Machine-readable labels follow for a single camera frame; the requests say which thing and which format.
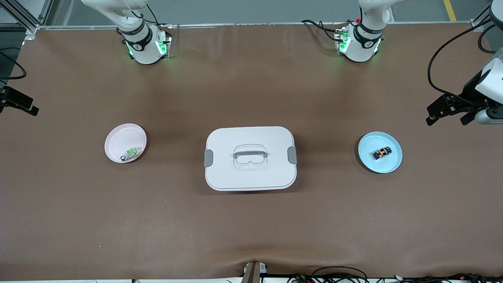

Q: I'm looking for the black left base cable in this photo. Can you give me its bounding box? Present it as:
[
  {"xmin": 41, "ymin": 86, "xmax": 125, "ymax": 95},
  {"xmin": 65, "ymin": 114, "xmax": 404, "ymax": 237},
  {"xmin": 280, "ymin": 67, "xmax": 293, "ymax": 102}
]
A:
[{"xmin": 301, "ymin": 19, "xmax": 343, "ymax": 43}]

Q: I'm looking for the bundle of thin cables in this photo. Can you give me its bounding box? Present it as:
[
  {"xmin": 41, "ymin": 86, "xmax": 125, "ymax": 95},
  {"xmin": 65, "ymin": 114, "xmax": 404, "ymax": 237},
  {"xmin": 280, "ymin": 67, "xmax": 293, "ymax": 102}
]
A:
[{"xmin": 387, "ymin": 272, "xmax": 503, "ymax": 283}]

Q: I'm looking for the black right base cable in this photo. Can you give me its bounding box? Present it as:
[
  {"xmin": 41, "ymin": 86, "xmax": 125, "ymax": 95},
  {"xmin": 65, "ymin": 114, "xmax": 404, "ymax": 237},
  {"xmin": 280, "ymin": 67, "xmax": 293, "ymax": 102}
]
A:
[{"xmin": 140, "ymin": 4, "xmax": 173, "ymax": 28}]

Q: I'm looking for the brown mount bracket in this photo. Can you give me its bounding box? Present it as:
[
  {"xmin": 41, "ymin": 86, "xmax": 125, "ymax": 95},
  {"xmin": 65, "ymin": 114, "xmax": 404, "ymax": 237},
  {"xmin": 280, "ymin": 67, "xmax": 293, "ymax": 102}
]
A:
[{"xmin": 241, "ymin": 261, "xmax": 269, "ymax": 283}]

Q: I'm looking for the pink round plate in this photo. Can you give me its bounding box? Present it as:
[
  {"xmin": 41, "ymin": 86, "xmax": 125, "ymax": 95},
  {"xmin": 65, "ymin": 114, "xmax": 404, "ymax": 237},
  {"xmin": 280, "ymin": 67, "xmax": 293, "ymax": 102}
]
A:
[{"xmin": 104, "ymin": 123, "xmax": 147, "ymax": 164}]

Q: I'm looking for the black base cable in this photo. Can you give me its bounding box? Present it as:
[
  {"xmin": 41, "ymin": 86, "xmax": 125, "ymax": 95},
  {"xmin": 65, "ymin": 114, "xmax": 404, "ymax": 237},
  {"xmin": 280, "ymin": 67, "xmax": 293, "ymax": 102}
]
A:
[
  {"xmin": 140, "ymin": 4, "xmax": 173, "ymax": 28},
  {"xmin": 301, "ymin": 19, "xmax": 343, "ymax": 43}
]

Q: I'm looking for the brown table cover mat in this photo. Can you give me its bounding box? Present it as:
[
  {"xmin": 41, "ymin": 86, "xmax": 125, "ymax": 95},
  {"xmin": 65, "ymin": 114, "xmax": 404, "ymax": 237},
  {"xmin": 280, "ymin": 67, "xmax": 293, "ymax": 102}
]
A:
[{"xmin": 0, "ymin": 23, "xmax": 503, "ymax": 281}]

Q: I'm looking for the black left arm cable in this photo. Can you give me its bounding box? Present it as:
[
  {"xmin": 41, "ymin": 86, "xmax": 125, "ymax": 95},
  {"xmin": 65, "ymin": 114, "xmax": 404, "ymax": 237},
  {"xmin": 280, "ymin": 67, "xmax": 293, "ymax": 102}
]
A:
[{"xmin": 427, "ymin": 18, "xmax": 503, "ymax": 105}]

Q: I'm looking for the aluminium profile frame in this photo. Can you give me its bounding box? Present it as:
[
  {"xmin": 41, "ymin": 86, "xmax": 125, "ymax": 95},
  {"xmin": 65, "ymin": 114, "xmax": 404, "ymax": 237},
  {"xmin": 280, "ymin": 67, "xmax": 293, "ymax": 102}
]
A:
[{"xmin": 0, "ymin": 0, "xmax": 53, "ymax": 35}]

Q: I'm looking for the pink box with white lid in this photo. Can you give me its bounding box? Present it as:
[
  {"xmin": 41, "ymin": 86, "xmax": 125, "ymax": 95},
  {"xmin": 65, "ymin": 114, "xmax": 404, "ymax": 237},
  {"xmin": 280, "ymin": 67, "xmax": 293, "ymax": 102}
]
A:
[{"xmin": 204, "ymin": 126, "xmax": 298, "ymax": 192}]

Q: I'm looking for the green and clear switch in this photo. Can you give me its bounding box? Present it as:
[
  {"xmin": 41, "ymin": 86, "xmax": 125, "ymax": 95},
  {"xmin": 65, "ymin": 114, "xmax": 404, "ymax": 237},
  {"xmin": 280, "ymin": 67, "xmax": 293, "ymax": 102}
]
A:
[{"xmin": 121, "ymin": 147, "xmax": 142, "ymax": 162}]

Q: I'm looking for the light blue round plate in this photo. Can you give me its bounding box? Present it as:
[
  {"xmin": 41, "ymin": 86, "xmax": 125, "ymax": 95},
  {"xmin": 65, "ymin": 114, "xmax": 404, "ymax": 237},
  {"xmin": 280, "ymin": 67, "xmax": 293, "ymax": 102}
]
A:
[{"xmin": 358, "ymin": 131, "xmax": 403, "ymax": 174}]

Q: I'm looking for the black looped cable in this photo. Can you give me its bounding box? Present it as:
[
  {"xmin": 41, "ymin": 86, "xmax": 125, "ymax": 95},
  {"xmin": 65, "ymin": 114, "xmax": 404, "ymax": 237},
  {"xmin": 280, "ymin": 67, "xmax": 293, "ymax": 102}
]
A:
[{"xmin": 312, "ymin": 266, "xmax": 369, "ymax": 283}]

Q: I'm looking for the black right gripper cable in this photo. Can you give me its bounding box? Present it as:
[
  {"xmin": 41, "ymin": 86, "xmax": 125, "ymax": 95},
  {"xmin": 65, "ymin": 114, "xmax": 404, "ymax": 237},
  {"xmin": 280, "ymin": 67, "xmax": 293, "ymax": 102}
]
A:
[{"xmin": 0, "ymin": 50, "xmax": 27, "ymax": 80}]

